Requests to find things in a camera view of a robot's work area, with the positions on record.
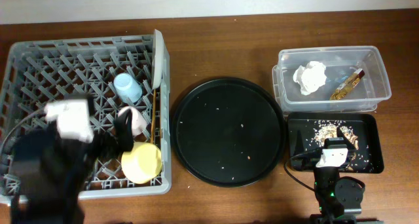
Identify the grey dishwasher rack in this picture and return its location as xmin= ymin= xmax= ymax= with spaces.
xmin=1 ymin=34 xmax=172 ymax=204

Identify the white round plate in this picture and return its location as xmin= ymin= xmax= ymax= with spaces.
xmin=152 ymin=29 xmax=164 ymax=89

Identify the black rectangular tray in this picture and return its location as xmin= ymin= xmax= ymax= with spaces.
xmin=287 ymin=112 xmax=384 ymax=174

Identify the clear plastic bin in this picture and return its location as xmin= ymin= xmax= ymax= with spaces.
xmin=272 ymin=46 xmax=392 ymax=113

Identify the white tissue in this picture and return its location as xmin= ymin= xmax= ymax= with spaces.
xmin=293 ymin=61 xmax=327 ymax=96

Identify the food scraps pile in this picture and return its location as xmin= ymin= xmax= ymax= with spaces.
xmin=312 ymin=124 xmax=359 ymax=149

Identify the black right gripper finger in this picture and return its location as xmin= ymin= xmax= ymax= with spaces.
xmin=337 ymin=127 xmax=355 ymax=150
xmin=293 ymin=130 xmax=304 ymax=156

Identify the brown snack wrapper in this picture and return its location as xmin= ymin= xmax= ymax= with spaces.
xmin=329 ymin=69 xmax=365 ymax=100

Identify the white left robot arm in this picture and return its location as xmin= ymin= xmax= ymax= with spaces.
xmin=10 ymin=111 xmax=134 ymax=223

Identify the light blue plastic cup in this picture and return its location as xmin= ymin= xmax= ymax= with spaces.
xmin=113 ymin=73 xmax=142 ymax=103

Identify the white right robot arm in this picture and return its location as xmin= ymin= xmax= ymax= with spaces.
xmin=290 ymin=127 xmax=365 ymax=223

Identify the round black tray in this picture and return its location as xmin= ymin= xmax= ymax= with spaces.
xmin=170 ymin=77 xmax=287 ymax=187

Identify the pink plastic cup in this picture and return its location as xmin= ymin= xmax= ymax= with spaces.
xmin=118 ymin=106 xmax=147 ymax=136

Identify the yellow bowl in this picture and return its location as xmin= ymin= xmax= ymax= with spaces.
xmin=120 ymin=142 xmax=162 ymax=184

